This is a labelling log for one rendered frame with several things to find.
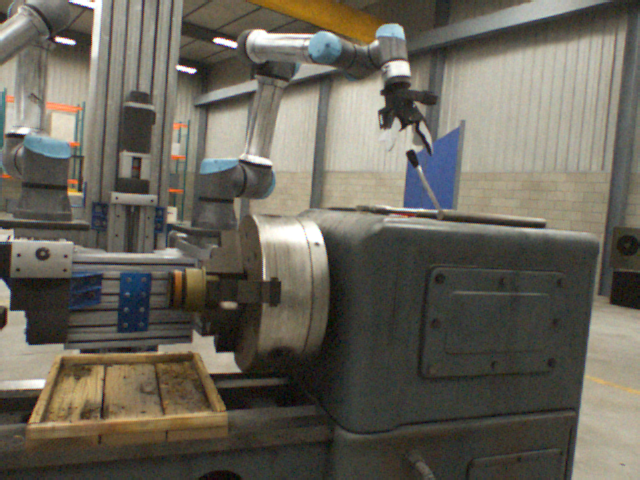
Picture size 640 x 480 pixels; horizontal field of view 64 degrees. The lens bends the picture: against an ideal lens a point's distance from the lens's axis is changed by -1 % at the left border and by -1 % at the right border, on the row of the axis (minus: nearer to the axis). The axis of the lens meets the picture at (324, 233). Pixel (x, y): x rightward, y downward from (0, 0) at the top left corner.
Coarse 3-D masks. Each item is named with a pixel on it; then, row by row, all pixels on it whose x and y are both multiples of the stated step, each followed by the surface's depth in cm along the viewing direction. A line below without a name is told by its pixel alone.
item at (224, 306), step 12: (204, 312) 100; (216, 312) 101; (228, 312) 102; (240, 312) 103; (216, 324) 102; (228, 324) 103; (216, 336) 106; (228, 336) 105; (216, 348) 105; (228, 348) 106
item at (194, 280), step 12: (168, 276) 100; (180, 276) 96; (192, 276) 97; (204, 276) 97; (216, 276) 100; (168, 288) 101; (180, 288) 95; (192, 288) 96; (204, 288) 96; (168, 300) 99; (180, 300) 96; (192, 300) 96; (204, 300) 96
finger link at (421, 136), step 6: (414, 126) 135; (420, 126) 133; (414, 132) 136; (420, 132) 133; (426, 132) 134; (414, 138) 137; (420, 138) 136; (426, 138) 134; (414, 144) 139; (420, 144) 137; (426, 144) 135
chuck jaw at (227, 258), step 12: (228, 240) 107; (240, 240) 108; (216, 252) 104; (228, 252) 105; (240, 252) 106; (204, 264) 102; (216, 264) 103; (228, 264) 104; (240, 264) 105; (228, 276) 104; (240, 276) 105
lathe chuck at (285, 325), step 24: (264, 216) 101; (288, 216) 104; (264, 240) 93; (288, 240) 95; (264, 264) 90; (288, 264) 92; (288, 288) 91; (264, 312) 89; (288, 312) 91; (240, 336) 103; (264, 336) 90; (288, 336) 92; (240, 360) 102; (264, 360) 94; (288, 360) 96
